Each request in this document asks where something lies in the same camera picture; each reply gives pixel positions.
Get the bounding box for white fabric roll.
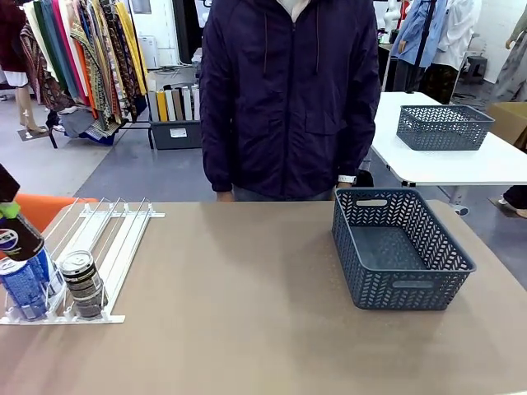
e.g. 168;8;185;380
182;86;194;121

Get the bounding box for person's left forearm navy sleeve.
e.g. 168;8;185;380
335;114;382;182

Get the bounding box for orange chair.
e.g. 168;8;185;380
0;193;100;261

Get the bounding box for orange hanging garment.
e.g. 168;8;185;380
76;36;99;119

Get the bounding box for brown fabric roll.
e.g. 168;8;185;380
171;88;184;122

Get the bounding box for light blue shirt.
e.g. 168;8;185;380
389;0;450;67

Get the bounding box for yellow hanging garment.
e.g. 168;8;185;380
114;0;148;96

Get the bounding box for grey plastic stool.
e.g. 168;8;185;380
466;55;489;86

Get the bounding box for white wire can dispenser rack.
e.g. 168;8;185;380
0;197;166;326

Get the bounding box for green hanging garment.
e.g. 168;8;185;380
32;0;79;100

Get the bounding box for cardboard box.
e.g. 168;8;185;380
487;101;527;150

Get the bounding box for grey-blue lattice plastic basket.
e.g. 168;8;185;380
395;105;496;151
331;187;478;312

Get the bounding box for grey storage bin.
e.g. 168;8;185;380
148;118;203;151

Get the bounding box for patterned hanging garments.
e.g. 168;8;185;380
69;0;139;124

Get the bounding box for bystander's foot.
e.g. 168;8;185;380
497;184;527;219

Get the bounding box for person in navy jacket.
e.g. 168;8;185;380
199;0;382;202

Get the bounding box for maroon garment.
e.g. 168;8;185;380
0;0;29;74

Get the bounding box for white coat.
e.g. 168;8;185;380
431;0;483;71

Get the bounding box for grey cloth pile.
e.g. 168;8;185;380
57;109;119;145

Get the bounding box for white air purifier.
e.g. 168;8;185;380
138;35;161;70

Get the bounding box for person's right forearm navy sleeve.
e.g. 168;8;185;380
200;123;236;194

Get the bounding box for white side table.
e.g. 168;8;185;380
369;91;527;207

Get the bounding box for brown patterned shawl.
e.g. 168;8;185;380
19;24;75;112

